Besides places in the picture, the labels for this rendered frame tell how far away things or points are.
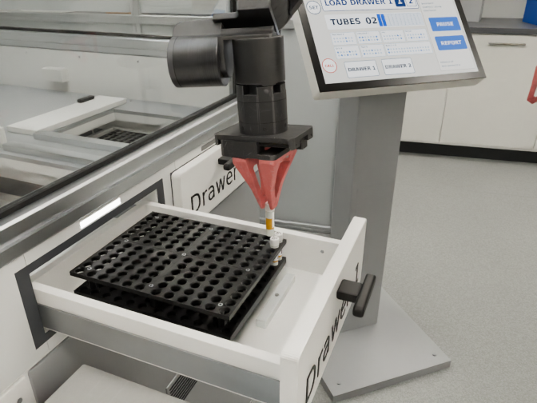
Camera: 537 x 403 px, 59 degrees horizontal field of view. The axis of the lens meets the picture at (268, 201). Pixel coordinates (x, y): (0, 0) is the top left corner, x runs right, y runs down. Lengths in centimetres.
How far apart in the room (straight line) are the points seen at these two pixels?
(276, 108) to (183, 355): 29
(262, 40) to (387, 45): 88
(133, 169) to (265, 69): 30
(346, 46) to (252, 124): 80
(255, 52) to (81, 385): 46
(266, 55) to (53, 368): 48
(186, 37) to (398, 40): 92
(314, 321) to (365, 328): 138
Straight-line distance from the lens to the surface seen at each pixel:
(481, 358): 192
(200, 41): 55
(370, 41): 136
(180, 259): 63
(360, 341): 180
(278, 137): 53
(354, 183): 149
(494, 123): 363
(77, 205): 66
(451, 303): 213
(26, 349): 66
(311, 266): 70
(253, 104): 53
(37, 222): 61
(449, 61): 146
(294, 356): 45
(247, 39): 52
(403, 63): 137
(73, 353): 73
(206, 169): 88
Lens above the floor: 124
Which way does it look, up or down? 26 degrees down
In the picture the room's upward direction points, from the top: straight up
